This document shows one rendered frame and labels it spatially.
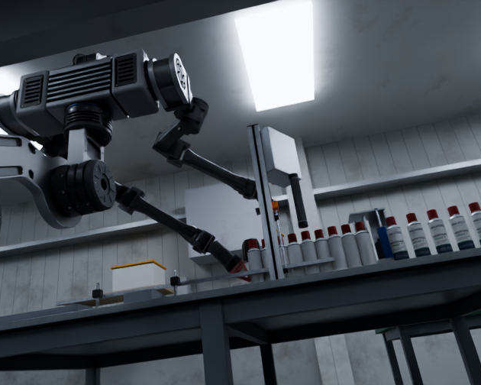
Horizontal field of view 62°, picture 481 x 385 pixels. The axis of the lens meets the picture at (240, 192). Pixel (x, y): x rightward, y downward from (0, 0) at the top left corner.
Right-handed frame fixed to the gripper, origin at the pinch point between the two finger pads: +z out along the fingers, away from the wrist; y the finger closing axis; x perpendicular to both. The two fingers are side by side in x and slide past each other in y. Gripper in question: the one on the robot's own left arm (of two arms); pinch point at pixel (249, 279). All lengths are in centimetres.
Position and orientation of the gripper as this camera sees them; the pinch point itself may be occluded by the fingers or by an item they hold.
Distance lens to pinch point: 154.2
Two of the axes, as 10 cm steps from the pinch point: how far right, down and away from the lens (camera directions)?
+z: 7.2, 6.0, -3.5
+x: -6.8, 7.1, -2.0
